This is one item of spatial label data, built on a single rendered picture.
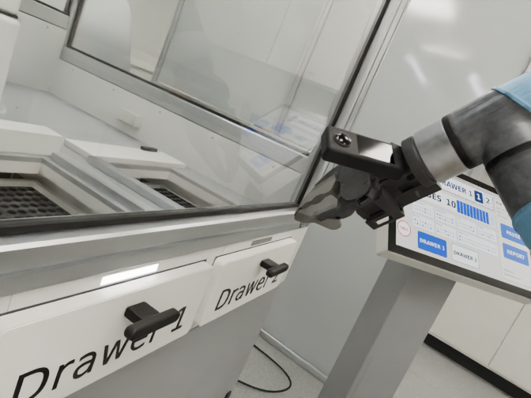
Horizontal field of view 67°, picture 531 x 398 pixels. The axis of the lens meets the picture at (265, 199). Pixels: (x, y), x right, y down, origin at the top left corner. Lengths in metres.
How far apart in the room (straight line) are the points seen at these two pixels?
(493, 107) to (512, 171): 0.08
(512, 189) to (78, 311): 0.46
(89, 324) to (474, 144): 0.46
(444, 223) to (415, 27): 1.22
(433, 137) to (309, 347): 1.83
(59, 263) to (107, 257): 0.05
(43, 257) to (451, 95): 1.86
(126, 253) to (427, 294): 0.98
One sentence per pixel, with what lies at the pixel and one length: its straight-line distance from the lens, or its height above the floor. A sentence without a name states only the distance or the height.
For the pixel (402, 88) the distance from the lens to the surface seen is 2.08.
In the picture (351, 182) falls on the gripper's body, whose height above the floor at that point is 1.10.
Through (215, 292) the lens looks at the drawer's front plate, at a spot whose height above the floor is 0.88.
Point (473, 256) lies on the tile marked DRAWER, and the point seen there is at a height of 1.01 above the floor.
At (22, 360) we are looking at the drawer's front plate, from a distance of 0.40.
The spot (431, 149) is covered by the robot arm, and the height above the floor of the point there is 1.18.
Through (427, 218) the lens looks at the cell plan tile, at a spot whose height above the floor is 1.06.
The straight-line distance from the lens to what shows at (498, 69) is 2.06.
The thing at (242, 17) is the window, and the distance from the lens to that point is 0.46.
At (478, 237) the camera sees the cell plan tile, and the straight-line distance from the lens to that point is 1.24.
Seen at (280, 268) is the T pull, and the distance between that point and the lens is 0.71.
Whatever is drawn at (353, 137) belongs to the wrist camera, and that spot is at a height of 1.16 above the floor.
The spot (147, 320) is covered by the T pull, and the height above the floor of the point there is 0.91.
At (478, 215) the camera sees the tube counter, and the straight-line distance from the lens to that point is 1.27.
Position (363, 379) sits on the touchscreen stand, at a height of 0.54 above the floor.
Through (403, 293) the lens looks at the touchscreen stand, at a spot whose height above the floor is 0.83.
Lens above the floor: 1.15
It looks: 11 degrees down
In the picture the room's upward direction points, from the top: 23 degrees clockwise
